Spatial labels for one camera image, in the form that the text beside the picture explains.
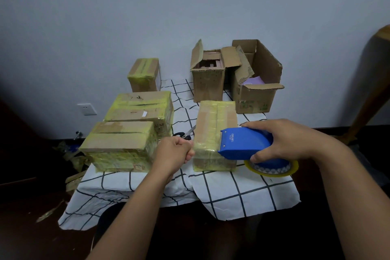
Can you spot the person's left hand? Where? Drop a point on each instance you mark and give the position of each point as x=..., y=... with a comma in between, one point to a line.
x=169, y=154

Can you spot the person's right hand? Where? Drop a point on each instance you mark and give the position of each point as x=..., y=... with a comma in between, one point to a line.
x=295, y=141

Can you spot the person's right thumb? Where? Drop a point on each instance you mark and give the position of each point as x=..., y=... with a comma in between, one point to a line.
x=262, y=155

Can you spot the person's left thumb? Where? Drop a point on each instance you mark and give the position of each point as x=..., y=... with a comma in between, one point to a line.
x=182, y=142

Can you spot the blue tape dispenser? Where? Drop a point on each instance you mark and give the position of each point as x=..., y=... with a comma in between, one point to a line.
x=240, y=144

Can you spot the narrow taped cardboard box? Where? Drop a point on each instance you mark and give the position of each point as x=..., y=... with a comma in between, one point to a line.
x=210, y=125

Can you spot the person's right forearm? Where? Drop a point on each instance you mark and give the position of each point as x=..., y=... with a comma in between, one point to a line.
x=356, y=202

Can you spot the person's left forearm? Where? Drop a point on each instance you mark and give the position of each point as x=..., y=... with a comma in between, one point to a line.
x=134, y=217

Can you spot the yellow tape roll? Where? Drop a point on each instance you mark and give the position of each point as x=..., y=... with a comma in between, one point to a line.
x=292, y=170

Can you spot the white checked tablecloth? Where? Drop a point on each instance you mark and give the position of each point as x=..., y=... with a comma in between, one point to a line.
x=231, y=192

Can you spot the wide taped cardboard box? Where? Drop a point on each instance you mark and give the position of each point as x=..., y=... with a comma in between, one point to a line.
x=140, y=107

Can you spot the large open cardboard box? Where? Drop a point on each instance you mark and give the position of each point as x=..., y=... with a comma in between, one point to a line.
x=256, y=98

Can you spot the flat taped cardboard box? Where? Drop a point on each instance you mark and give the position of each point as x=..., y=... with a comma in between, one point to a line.
x=122, y=144

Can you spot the open cardboard box with insert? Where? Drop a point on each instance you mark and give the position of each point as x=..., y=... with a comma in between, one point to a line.
x=208, y=84

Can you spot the purple paper item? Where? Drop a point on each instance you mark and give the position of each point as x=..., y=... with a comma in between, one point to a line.
x=254, y=81

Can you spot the small taped cardboard box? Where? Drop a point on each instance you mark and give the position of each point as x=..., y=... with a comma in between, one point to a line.
x=143, y=74

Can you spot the small metal fitting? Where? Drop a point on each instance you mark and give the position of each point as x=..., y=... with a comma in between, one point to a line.
x=79, y=135

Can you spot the crumpled tape scrap pile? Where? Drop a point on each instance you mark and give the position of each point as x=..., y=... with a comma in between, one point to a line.
x=71, y=156

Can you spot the cardboard scrap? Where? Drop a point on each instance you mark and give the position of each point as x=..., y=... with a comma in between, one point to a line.
x=74, y=180

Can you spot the wooden furniture leg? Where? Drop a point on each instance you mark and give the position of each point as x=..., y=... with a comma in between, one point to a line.
x=370, y=98

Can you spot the long tape scrap strip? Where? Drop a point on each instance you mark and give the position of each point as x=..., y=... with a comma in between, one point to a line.
x=50, y=212

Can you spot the white wall socket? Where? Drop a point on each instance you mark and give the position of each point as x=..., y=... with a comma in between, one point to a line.
x=87, y=109

